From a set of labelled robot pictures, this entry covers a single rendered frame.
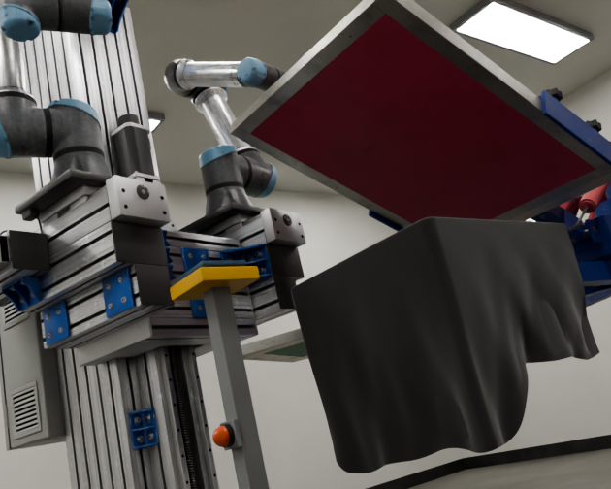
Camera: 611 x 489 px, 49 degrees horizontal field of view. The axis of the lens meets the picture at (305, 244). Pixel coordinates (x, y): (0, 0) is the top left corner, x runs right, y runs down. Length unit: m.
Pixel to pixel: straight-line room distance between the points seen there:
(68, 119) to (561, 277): 1.16
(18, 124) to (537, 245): 1.17
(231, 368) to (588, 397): 5.37
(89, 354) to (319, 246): 5.16
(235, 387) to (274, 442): 4.56
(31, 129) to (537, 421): 5.76
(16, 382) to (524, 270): 1.33
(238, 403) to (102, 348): 0.49
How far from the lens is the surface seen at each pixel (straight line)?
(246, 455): 1.27
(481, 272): 1.33
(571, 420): 6.58
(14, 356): 2.01
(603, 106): 6.38
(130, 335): 1.58
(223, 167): 1.97
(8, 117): 1.65
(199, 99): 2.30
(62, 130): 1.66
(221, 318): 1.29
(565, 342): 1.49
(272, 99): 1.63
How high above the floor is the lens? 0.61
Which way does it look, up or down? 16 degrees up
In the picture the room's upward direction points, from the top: 13 degrees counter-clockwise
